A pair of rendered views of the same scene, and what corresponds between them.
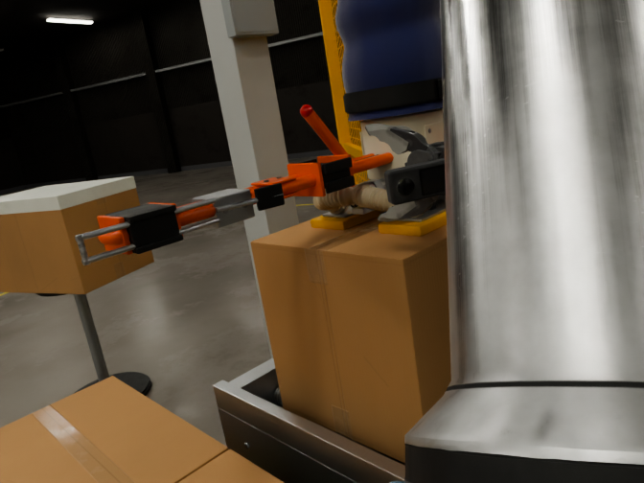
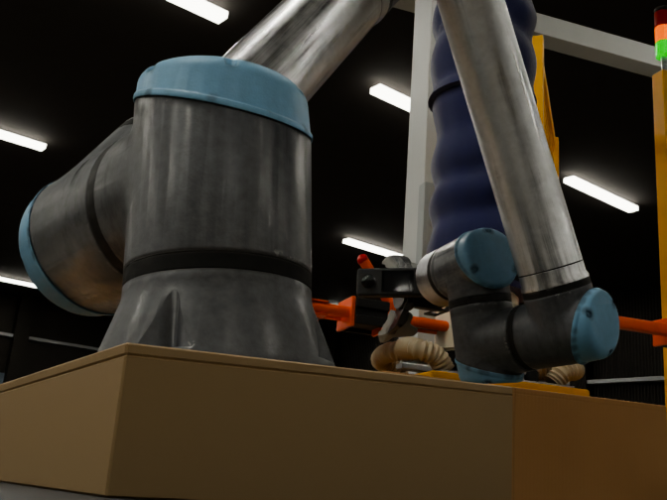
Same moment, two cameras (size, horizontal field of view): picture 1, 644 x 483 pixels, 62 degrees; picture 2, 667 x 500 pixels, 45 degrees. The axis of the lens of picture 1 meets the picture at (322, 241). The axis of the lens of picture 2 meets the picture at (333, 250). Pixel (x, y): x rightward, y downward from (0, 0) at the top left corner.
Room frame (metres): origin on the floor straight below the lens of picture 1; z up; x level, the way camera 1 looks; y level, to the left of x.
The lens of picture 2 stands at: (-0.50, -0.58, 0.76)
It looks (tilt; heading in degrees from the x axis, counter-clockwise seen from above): 16 degrees up; 23
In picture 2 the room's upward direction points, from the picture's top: 4 degrees clockwise
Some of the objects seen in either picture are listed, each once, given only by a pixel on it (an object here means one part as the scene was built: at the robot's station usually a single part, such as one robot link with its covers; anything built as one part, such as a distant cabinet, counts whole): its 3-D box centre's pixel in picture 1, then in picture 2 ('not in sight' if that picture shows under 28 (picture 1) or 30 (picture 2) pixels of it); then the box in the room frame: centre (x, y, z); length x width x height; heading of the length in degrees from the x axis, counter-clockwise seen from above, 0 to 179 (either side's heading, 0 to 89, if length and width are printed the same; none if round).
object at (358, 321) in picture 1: (422, 293); (474, 499); (1.15, -0.21, 0.75); 0.60 x 0.40 x 0.40; 133
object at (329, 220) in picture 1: (377, 198); not in sight; (1.21, -0.14, 0.97); 0.34 x 0.10 x 0.05; 132
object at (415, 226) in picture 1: (448, 200); (499, 379); (1.07, -0.27, 0.98); 0.34 x 0.10 x 0.05; 132
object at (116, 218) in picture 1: (140, 226); not in sight; (0.74, 0.25, 1.08); 0.08 x 0.07 x 0.05; 132
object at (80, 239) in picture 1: (194, 218); not in sight; (0.74, 0.17, 1.08); 0.31 x 0.03 x 0.05; 132
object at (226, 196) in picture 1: (223, 207); not in sight; (0.83, 0.14, 1.07); 0.07 x 0.07 x 0.04; 42
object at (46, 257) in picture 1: (62, 234); not in sight; (2.37, 1.13, 0.82); 0.60 x 0.40 x 0.40; 62
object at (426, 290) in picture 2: not in sight; (446, 274); (0.70, -0.25, 1.09); 0.09 x 0.05 x 0.10; 132
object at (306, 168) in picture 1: (321, 175); (363, 316); (0.97, -0.02, 1.08); 0.10 x 0.08 x 0.06; 42
